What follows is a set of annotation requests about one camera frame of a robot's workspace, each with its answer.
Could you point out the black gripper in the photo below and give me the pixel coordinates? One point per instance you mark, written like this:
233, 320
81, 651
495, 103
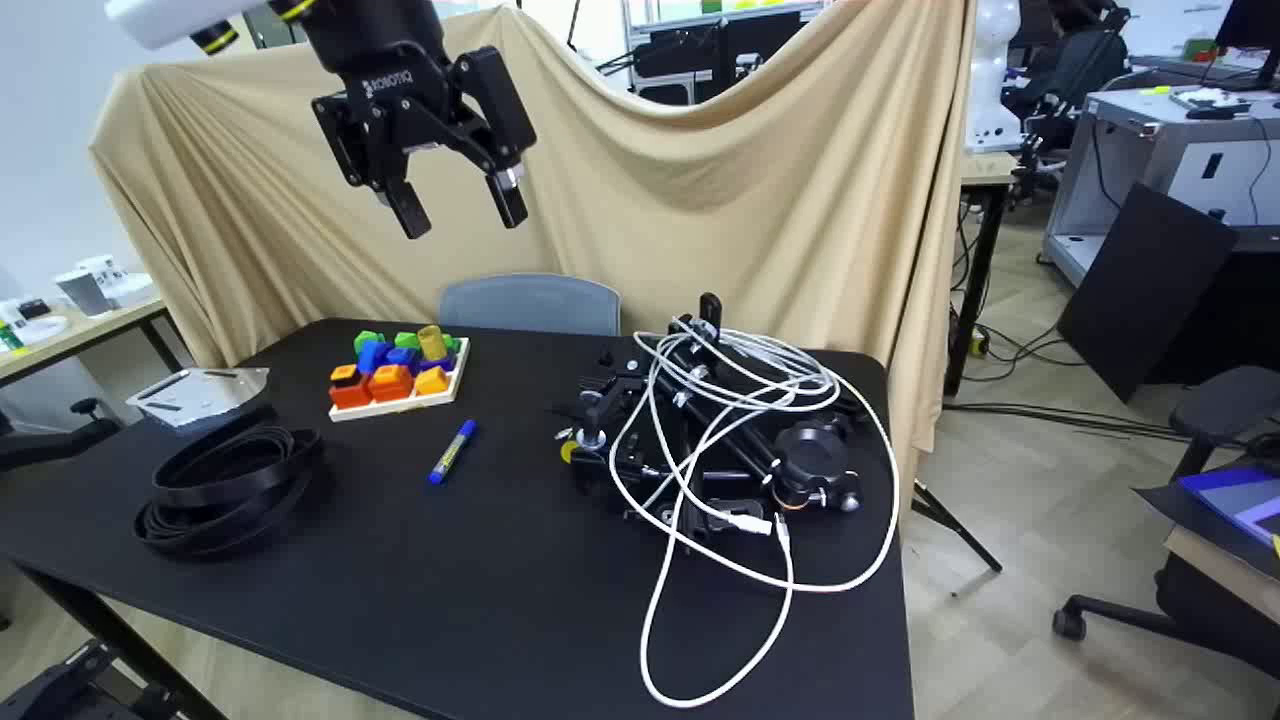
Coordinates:
412, 103

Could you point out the blue capped white marker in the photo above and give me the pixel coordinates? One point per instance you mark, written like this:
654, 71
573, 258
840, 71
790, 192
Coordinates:
455, 450

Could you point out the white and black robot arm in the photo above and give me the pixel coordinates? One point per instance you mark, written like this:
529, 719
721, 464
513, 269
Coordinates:
357, 27

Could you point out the yellow puzzle block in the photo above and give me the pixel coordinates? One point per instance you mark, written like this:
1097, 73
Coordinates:
435, 346

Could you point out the green puzzle block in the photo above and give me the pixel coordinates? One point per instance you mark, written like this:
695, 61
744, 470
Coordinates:
407, 341

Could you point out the blue puzzle block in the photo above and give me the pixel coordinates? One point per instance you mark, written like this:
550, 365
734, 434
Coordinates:
372, 352

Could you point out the orange puzzle block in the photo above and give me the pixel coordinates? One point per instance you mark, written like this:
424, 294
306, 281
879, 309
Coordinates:
391, 383

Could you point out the wooden shape puzzle tray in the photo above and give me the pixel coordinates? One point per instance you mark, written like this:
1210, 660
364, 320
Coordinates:
400, 400

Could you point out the red puzzle block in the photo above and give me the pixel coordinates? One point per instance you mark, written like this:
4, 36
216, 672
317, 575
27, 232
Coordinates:
349, 391

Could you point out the beige cloth backdrop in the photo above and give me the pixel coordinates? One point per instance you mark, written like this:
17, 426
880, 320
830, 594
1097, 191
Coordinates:
744, 226

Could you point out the black background shelf equipment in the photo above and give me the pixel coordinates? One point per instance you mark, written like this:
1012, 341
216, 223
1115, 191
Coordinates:
715, 52

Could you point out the clear plastic bag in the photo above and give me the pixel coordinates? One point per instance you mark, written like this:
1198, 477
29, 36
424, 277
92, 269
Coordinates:
200, 392

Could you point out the black coiled belt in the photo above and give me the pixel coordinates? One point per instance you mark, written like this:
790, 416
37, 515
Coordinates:
227, 485

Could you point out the black metal clamp rig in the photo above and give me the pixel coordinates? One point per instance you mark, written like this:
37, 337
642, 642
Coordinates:
744, 444

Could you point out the light wooden side table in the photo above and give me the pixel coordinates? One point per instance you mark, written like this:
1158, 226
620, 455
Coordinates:
81, 337

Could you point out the black chair armrest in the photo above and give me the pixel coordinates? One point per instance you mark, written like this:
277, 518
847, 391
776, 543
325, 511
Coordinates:
54, 434

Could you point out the wooden table with black leg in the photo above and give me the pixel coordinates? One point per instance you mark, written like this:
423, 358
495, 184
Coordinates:
986, 203

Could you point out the black table leg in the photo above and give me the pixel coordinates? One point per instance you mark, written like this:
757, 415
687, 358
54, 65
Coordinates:
122, 642

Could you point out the black stand leg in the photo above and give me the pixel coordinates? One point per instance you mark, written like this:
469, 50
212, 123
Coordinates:
953, 523

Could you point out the black background office chair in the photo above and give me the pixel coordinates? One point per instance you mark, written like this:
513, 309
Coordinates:
1064, 73

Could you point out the black flat panel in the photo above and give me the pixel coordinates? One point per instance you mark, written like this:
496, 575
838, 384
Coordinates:
1143, 284

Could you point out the grey metal cabinet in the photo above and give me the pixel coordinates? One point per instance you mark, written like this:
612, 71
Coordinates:
1172, 161

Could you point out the blue lit screen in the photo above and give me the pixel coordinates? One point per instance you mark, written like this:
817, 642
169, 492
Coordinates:
1243, 497

